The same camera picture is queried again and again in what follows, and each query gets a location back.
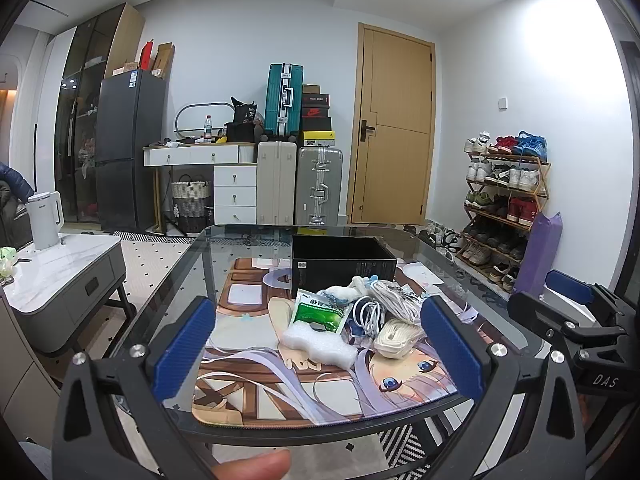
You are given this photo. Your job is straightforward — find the cream shoelaces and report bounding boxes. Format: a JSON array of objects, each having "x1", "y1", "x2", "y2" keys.
[{"x1": 373, "y1": 318, "x2": 425, "y2": 360}]

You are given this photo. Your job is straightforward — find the bagged white adidas shoelaces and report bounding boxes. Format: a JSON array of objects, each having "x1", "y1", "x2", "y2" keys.
[{"x1": 370, "y1": 280, "x2": 423, "y2": 325}]

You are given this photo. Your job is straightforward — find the white foam packing piece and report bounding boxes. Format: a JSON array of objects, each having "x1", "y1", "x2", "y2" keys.
[{"x1": 281, "y1": 322, "x2": 358, "y2": 370}]

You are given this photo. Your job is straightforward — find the green sachet packet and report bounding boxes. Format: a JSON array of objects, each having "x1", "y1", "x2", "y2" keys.
[{"x1": 290, "y1": 289, "x2": 352, "y2": 334}]

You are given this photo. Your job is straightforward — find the black storage box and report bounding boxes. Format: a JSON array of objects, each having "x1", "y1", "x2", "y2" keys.
[{"x1": 291, "y1": 234, "x2": 397, "y2": 295}]

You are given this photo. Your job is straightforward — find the person's left hand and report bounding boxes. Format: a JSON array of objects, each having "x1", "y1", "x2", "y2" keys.
[{"x1": 212, "y1": 450, "x2": 291, "y2": 480}]

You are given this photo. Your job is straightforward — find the purple bag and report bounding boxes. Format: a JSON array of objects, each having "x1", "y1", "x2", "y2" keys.
[{"x1": 513, "y1": 212, "x2": 563, "y2": 297}]

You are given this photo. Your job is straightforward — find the wooden shoe rack with shoes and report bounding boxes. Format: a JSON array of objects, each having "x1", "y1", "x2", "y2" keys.
[{"x1": 459, "y1": 131, "x2": 550, "y2": 294}]

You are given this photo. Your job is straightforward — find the pile of shoes on floor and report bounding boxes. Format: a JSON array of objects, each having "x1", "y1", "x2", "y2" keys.
[{"x1": 404, "y1": 220, "x2": 469, "y2": 257}]

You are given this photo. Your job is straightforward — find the grey marble side cabinet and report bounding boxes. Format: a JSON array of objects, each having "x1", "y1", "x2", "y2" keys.
[{"x1": 3, "y1": 233, "x2": 136, "y2": 356}]

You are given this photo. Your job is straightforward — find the anime girl desk mat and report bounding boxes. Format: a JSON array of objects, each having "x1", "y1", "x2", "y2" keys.
[{"x1": 192, "y1": 257, "x2": 522, "y2": 426}]

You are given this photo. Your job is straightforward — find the white flower bunch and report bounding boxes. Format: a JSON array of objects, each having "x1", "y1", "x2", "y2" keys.
[{"x1": 0, "y1": 246, "x2": 17, "y2": 280}]

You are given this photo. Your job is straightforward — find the white electric kettle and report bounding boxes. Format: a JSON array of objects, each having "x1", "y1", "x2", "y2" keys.
[{"x1": 26, "y1": 191, "x2": 64, "y2": 250}]

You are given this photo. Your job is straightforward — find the wooden door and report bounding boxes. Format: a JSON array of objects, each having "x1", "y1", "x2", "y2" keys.
[{"x1": 346, "y1": 23, "x2": 436, "y2": 224}]

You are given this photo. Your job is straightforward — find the woven laundry basket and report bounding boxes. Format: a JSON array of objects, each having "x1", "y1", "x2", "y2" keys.
[{"x1": 170, "y1": 174, "x2": 212, "y2": 233}]

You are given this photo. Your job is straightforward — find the blue puffer jacket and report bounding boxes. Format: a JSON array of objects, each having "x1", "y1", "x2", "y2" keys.
[{"x1": 0, "y1": 162, "x2": 35, "y2": 204}]

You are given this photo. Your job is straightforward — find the silver aluminium suitcase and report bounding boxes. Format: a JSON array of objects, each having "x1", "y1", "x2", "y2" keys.
[{"x1": 295, "y1": 146, "x2": 343, "y2": 226}]

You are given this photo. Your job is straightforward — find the white dressing desk with drawers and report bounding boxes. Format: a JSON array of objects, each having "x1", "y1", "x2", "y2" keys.
[{"x1": 143, "y1": 142, "x2": 257, "y2": 234}]

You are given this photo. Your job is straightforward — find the beige suitcase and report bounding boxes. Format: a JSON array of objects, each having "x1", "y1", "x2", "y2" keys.
[{"x1": 256, "y1": 141, "x2": 297, "y2": 226}]

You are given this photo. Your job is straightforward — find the stack of shoe boxes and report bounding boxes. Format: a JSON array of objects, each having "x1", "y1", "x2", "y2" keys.
[{"x1": 299, "y1": 84, "x2": 336, "y2": 148}]

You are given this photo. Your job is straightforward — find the plastic water bottle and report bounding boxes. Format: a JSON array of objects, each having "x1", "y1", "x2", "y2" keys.
[{"x1": 203, "y1": 115, "x2": 214, "y2": 143}]

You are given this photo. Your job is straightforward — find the black refrigerator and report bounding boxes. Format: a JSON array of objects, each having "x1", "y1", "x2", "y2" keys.
[{"x1": 94, "y1": 68, "x2": 166, "y2": 232}]

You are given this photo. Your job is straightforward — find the black handbag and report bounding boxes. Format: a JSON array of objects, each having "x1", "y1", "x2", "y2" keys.
[{"x1": 226, "y1": 98, "x2": 257, "y2": 142}]

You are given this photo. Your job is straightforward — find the teal suitcase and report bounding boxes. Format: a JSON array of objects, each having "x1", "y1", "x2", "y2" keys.
[{"x1": 264, "y1": 63, "x2": 304, "y2": 142}]

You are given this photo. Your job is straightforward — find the red bag on fridge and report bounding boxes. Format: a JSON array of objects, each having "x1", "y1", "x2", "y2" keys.
[{"x1": 139, "y1": 40, "x2": 153, "y2": 70}]

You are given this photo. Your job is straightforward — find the cardboard box on fridge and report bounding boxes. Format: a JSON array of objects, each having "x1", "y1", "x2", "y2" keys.
[{"x1": 151, "y1": 42, "x2": 175, "y2": 79}]

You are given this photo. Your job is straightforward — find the dark glass display cabinet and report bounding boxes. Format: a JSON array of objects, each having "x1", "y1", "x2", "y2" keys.
[{"x1": 53, "y1": 3, "x2": 144, "y2": 223}]

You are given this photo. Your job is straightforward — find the oval metal mirror frame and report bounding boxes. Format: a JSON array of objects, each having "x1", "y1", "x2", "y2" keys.
[{"x1": 172, "y1": 101, "x2": 234, "y2": 140}]

